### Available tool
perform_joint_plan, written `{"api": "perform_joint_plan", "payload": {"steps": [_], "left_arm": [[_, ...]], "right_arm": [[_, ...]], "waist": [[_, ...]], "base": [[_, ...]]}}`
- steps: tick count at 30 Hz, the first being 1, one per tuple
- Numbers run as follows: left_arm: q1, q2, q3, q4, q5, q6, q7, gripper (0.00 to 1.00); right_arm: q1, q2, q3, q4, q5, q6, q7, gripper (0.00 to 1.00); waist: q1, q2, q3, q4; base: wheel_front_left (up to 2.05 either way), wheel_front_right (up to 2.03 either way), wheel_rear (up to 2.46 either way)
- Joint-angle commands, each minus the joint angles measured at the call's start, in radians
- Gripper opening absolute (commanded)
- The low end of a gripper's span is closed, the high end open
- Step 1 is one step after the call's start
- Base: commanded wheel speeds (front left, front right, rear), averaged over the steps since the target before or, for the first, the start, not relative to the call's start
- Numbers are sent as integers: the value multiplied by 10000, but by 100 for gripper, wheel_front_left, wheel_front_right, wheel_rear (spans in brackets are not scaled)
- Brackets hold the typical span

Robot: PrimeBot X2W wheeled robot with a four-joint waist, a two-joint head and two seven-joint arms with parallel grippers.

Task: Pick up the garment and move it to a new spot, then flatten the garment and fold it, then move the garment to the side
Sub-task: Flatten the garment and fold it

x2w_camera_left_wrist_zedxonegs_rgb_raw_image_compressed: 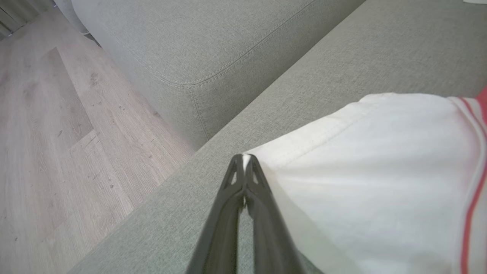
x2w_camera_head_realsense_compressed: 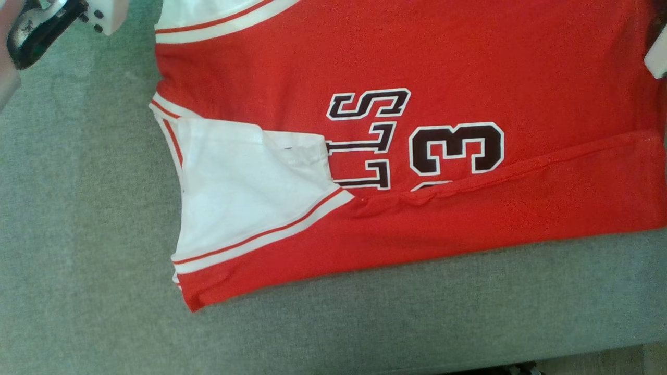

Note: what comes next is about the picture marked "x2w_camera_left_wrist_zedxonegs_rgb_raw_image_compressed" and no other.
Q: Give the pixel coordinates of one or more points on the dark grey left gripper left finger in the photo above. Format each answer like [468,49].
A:
[222,228]

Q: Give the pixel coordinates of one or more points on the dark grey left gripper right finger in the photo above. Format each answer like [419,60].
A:
[270,236]

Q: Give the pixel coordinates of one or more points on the red and white garment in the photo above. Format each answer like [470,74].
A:
[380,182]

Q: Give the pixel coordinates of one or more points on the grey fabric sofa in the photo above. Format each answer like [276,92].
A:
[198,42]
[342,61]

